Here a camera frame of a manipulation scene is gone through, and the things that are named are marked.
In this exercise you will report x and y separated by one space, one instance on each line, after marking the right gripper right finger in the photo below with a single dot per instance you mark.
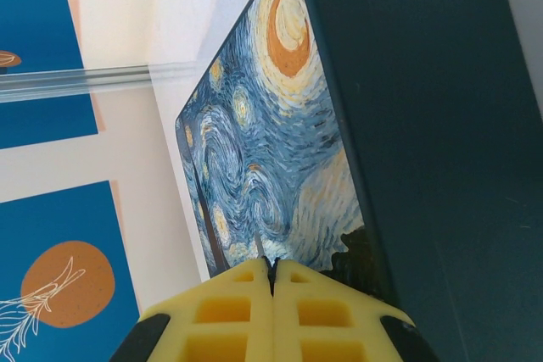
331 336

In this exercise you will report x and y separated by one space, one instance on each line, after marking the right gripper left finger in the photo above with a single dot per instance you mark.
220 336

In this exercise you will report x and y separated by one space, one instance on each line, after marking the blue panel orange circle leaf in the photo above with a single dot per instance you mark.
63 218

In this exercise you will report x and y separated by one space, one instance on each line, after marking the aluminium corner post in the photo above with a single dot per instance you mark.
63 84

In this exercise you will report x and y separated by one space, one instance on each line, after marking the blue panel small orange dot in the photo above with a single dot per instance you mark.
42 27

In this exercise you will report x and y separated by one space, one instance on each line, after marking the narrow blue wall panel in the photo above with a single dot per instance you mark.
42 120

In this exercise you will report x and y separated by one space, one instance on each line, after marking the dark blue patterned pouch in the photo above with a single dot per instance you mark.
424 124

